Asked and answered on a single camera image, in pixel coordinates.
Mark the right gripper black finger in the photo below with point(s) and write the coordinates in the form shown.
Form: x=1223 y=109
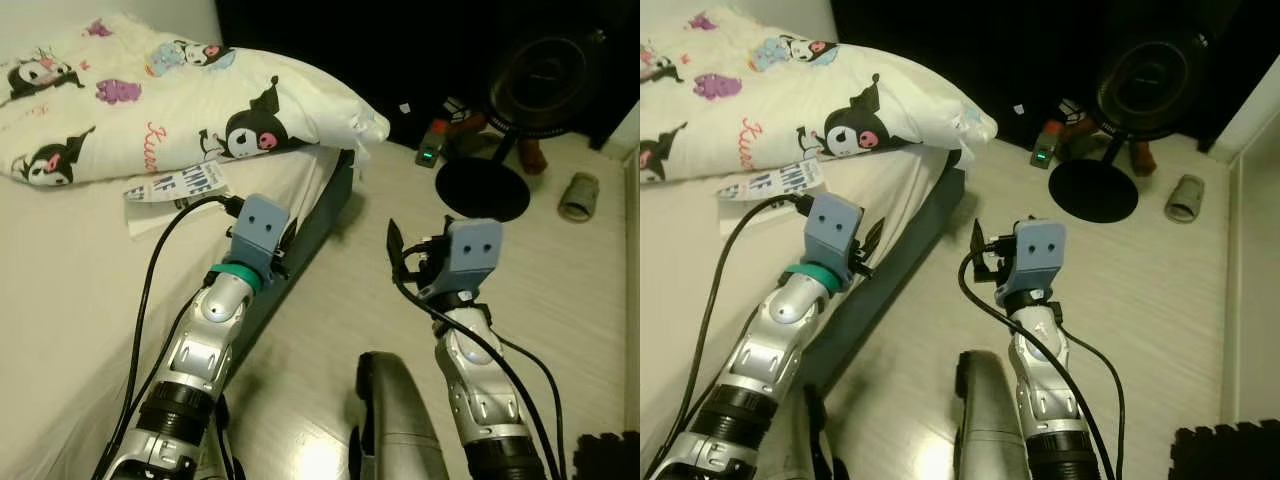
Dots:
x=978 y=240
x=396 y=243

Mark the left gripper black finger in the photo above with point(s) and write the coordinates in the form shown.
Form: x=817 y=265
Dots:
x=874 y=243
x=290 y=240

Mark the white book blue letters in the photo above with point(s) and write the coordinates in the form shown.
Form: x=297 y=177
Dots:
x=775 y=183
x=175 y=185

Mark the black standing fan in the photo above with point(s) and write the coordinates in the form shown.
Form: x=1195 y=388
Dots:
x=1095 y=192
x=485 y=190

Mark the grey power strip green light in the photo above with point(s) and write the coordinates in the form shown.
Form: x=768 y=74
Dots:
x=431 y=145
x=1044 y=147

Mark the person in black clothes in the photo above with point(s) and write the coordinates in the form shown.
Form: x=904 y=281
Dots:
x=532 y=157
x=1141 y=160

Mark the white Kuromi print quilt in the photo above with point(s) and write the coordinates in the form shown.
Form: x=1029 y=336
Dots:
x=180 y=110
x=800 y=110

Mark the grey slipper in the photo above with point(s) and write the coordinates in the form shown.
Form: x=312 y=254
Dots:
x=1185 y=198
x=578 y=197

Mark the grey left robot leg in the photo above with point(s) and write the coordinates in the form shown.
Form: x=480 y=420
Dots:
x=812 y=440
x=222 y=450

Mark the black egg-crate foam mat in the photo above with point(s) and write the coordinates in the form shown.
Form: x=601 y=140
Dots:
x=1225 y=455
x=610 y=458

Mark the grey-blue bed frame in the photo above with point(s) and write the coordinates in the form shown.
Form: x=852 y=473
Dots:
x=310 y=250
x=900 y=290

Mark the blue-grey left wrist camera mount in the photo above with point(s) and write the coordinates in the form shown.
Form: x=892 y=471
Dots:
x=258 y=230
x=832 y=232

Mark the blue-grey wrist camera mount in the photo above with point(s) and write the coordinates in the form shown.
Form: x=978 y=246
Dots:
x=470 y=255
x=1035 y=258
x=832 y=232
x=258 y=230

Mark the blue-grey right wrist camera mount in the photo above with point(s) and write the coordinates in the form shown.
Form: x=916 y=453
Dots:
x=470 y=255
x=1035 y=258

